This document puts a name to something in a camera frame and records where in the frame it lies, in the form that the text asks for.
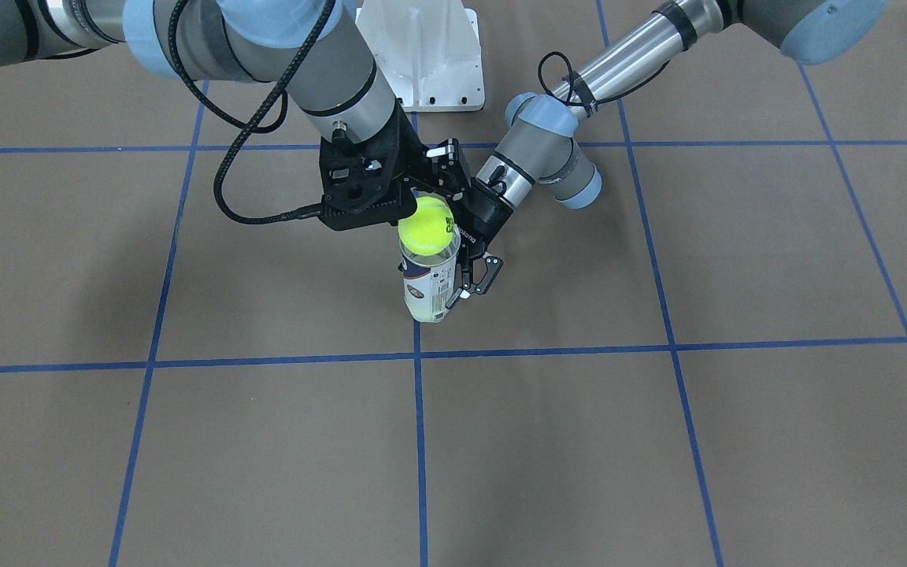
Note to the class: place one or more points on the white metal mount base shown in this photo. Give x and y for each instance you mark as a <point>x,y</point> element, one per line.
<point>429,51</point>

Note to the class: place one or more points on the Wilson tennis ball can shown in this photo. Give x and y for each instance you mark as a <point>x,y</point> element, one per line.
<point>429,281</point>

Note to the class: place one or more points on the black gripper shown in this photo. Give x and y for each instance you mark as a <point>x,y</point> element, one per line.
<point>486,216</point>
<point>443,167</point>

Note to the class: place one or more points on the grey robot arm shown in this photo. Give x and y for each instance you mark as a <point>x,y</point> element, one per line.
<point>540,148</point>
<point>248,62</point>

